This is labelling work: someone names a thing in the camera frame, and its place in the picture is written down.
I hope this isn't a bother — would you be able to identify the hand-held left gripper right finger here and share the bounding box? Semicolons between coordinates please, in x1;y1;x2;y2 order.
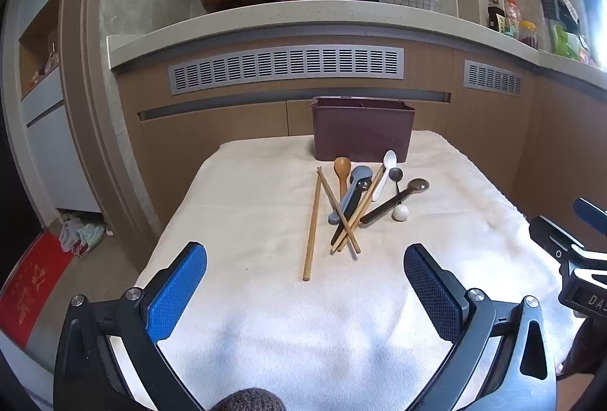
403;243;558;411

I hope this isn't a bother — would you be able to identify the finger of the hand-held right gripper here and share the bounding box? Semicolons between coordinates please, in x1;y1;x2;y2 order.
528;215;585;261
572;198;607;228

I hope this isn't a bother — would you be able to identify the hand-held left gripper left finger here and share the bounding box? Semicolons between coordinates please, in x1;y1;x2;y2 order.
53;242;209;411

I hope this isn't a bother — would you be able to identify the grey-blue plastic spoon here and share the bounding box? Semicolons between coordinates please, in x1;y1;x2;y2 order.
328;165;374;224

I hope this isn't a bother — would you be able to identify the wooden spoon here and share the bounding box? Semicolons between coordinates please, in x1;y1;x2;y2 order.
333;157;352;208

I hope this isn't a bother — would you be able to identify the purple plastic utensil holder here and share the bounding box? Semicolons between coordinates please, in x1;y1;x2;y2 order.
310;97;417;164

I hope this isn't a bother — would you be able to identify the person's right forearm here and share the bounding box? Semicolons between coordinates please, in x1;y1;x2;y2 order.
558;315;607;381

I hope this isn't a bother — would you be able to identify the white towel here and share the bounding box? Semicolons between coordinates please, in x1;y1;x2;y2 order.
128;130;577;411

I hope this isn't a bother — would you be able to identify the slim dark metal spoon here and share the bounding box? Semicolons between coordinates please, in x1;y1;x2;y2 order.
330;176;373;246

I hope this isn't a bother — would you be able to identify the small metal spoon white knob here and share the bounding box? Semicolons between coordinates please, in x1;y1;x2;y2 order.
389;168;409;222

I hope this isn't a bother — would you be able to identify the brown knitted cloth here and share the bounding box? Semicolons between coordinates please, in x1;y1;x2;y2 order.
211;386;286;411

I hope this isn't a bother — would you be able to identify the white plastic spoon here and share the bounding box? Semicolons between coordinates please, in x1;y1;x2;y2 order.
371;150;398;202

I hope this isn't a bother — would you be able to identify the red floor mat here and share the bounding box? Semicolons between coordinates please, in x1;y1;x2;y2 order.
0;233;75;337

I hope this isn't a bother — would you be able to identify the short grey vent grille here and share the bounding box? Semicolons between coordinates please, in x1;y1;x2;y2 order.
463;60;523;97

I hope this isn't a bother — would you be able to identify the green packet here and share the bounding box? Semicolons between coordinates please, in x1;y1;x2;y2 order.
551;25;589;61

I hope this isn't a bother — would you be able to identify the white side cabinet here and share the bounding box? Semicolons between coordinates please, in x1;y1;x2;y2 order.
7;0;104;215

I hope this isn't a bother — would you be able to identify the dark sauce bottle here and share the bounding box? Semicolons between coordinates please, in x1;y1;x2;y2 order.
487;0;506;33

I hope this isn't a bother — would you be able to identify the long grey vent grille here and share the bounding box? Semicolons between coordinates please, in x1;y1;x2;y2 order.
168;46;405;96

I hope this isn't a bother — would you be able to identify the white stone countertop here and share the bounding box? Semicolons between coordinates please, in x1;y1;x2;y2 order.
107;0;607;82

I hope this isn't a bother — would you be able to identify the large metal spoon black handle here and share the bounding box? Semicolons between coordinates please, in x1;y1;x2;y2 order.
359;178;430;224

